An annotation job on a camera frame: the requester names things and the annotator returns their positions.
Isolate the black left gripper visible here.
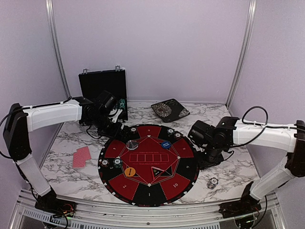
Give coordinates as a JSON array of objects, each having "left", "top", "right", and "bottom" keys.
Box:
[{"left": 88, "top": 113, "right": 130, "bottom": 141}]

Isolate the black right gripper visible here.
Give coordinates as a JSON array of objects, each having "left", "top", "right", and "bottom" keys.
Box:
[{"left": 194, "top": 142, "right": 226, "bottom": 170}]

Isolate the clear round dealer button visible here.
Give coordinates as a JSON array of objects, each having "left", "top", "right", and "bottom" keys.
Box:
[{"left": 126, "top": 140, "right": 139, "bottom": 150}]

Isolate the grey chip stack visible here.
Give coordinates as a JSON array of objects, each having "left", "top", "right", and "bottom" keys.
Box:
[{"left": 207, "top": 177, "right": 219, "bottom": 189}]

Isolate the green 50 chips seat three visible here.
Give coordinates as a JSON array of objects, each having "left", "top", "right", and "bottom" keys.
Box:
[{"left": 113, "top": 158, "right": 123, "bottom": 168}]

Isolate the red playing card deck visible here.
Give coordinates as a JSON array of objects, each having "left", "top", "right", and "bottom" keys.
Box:
[{"left": 72, "top": 146, "right": 92, "bottom": 168}]

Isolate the orange big blind button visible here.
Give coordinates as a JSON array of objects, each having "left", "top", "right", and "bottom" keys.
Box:
[{"left": 124, "top": 167, "right": 136, "bottom": 177}]

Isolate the blue small blind button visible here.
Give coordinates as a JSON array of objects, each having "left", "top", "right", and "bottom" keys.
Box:
[{"left": 161, "top": 141, "right": 171, "bottom": 149}]

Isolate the green 50 chip seat seven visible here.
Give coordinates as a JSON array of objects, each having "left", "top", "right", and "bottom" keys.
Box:
[{"left": 167, "top": 128, "right": 174, "bottom": 135}]

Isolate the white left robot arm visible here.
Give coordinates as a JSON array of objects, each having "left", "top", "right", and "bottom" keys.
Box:
[{"left": 1, "top": 94, "right": 130, "bottom": 212}]

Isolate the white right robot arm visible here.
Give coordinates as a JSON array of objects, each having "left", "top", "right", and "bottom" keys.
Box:
[{"left": 197, "top": 116, "right": 305, "bottom": 214}]

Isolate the round red black poker mat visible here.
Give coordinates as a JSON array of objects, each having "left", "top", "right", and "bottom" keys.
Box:
[{"left": 98, "top": 125, "right": 199, "bottom": 207}]

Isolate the black poker chip case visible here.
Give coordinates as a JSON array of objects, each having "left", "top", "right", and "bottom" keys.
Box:
[{"left": 78, "top": 68, "right": 128, "bottom": 122}]

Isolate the black floral square plate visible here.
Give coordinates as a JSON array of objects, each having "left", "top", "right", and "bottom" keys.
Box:
[{"left": 151, "top": 98, "right": 190, "bottom": 123}]

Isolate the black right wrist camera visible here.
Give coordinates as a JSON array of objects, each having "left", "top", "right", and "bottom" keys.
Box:
[{"left": 188, "top": 120, "right": 215, "bottom": 147}]

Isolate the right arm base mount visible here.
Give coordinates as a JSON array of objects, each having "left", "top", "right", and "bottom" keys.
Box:
[{"left": 219, "top": 201, "right": 262, "bottom": 219}]

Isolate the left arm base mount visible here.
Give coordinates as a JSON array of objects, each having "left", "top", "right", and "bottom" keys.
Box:
[{"left": 35, "top": 199, "right": 76, "bottom": 218}]

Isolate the aluminium front rail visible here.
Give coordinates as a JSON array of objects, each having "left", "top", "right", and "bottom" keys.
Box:
[{"left": 8, "top": 189, "right": 287, "bottom": 229}]

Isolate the left aluminium corner post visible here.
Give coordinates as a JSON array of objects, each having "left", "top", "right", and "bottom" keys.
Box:
[{"left": 45, "top": 0, "right": 71, "bottom": 98}]

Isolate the aluminium corner post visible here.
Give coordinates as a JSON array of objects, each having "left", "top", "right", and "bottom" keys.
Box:
[
  {"left": 225, "top": 0, "right": 257, "bottom": 110},
  {"left": 45, "top": 0, "right": 71, "bottom": 98}
]

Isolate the right aluminium corner post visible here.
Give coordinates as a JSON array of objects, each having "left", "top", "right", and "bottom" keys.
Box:
[{"left": 225, "top": 0, "right": 257, "bottom": 110}]

